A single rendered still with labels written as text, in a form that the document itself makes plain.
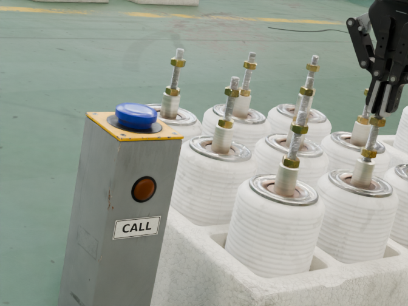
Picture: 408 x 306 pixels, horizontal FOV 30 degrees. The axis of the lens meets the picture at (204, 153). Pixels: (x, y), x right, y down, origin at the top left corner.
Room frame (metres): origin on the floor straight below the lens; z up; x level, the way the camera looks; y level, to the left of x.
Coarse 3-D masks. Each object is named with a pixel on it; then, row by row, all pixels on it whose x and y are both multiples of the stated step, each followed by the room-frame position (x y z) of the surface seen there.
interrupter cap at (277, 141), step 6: (270, 138) 0.93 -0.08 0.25; (276, 138) 0.94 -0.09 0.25; (282, 138) 0.94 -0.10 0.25; (270, 144) 0.91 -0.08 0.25; (276, 144) 0.91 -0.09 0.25; (282, 144) 0.92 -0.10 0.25; (306, 144) 0.94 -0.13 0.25; (312, 144) 0.94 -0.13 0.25; (318, 144) 0.94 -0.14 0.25; (282, 150) 0.89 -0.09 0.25; (288, 150) 0.90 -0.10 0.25; (300, 150) 0.92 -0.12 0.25; (306, 150) 0.92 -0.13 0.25; (312, 150) 0.92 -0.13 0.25; (318, 150) 0.92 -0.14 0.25; (300, 156) 0.89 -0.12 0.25; (306, 156) 0.89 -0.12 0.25; (312, 156) 0.90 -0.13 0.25; (318, 156) 0.90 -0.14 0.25
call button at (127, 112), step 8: (120, 104) 0.69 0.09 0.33; (128, 104) 0.69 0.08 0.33; (136, 104) 0.70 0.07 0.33; (120, 112) 0.67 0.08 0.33; (128, 112) 0.67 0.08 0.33; (136, 112) 0.67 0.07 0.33; (144, 112) 0.68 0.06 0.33; (152, 112) 0.69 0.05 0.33; (120, 120) 0.68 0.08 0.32; (128, 120) 0.67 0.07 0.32; (136, 120) 0.67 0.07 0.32; (144, 120) 0.67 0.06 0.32; (152, 120) 0.68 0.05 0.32; (136, 128) 0.67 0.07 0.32; (144, 128) 0.68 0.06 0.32
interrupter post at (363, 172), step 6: (360, 162) 0.83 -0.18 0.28; (366, 162) 0.83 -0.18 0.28; (372, 162) 0.83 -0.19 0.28; (354, 168) 0.84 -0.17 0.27; (360, 168) 0.83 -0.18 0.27; (366, 168) 0.82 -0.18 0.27; (372, 168) 0.83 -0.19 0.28; (354, 174) 0.83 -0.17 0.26; (360, 174) 0.82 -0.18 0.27; (366, 174) 0.82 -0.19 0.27; (372, 174) 0.83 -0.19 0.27; (354, 180) 0.83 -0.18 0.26; (360, 180) 0.82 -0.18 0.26; (366, 180) 0.82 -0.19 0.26; (360, 186) 0.82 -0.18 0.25; (366, 186) 0.82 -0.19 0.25
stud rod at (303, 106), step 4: (308, 80) 0.92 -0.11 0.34; (312, 80) 0.92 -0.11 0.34; (308, 84) 0.92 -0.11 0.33; (312, 84) 0.92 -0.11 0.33; (308, 88) 0.92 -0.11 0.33; (312, 88) 0.93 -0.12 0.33; (304, 96) 0.92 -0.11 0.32; (308, 96) 0.92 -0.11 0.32; (304, 100) 0.92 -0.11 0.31; (308, 100) 0.93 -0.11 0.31; (304, 104) 0.92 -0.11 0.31; (300, 108) 0.93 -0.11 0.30; (304, 108) 0.92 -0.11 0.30
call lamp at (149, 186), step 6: (144, 180) 0.66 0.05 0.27; (150, 180) 0.66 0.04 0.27; (138, 186) 0.65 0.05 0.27; (144, 186) 0.66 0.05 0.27; (150, 186) 0.66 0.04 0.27; (138, 192) 0.65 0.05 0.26; (144, 192) 0.66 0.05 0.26; (150, 192) 0.66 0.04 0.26; (138, 198) 0.66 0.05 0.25; (144, 198) 0.66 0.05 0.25
